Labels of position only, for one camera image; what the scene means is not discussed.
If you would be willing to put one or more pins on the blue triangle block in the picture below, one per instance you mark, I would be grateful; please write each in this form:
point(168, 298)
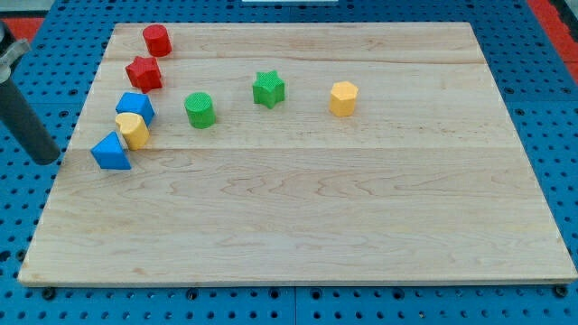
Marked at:
point(109, 153)

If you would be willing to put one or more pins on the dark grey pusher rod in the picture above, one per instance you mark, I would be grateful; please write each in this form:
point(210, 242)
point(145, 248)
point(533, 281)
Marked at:
point(26, 127)

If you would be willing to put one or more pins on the yellow hexagon block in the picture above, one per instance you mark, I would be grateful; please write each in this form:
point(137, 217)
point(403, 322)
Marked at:
point(343, 98)

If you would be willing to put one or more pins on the red cylinder block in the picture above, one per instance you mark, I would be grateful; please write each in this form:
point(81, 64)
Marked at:
point(157, 40)

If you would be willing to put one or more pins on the blue cube block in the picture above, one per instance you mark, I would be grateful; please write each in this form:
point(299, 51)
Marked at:
point(136, 103)

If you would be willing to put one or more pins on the wooden board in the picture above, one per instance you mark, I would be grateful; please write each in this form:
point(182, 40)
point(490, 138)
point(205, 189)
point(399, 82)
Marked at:
point(426, 183)

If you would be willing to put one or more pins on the grey rod mount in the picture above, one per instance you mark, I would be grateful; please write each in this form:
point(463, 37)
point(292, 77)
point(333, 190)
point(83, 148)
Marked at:
point(12, 50)

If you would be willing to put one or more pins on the yellow heart block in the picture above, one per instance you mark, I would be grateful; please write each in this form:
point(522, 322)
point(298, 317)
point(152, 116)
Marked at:
point(133, 129)

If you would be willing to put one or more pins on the red star block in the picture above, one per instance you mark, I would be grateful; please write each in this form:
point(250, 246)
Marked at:
point(144, 73)

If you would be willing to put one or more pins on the green star block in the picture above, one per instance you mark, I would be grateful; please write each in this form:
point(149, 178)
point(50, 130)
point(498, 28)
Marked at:
point(268, 89)

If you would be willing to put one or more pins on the green cylinder block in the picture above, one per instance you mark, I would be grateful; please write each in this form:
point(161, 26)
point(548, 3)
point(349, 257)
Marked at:
point(199, 109)

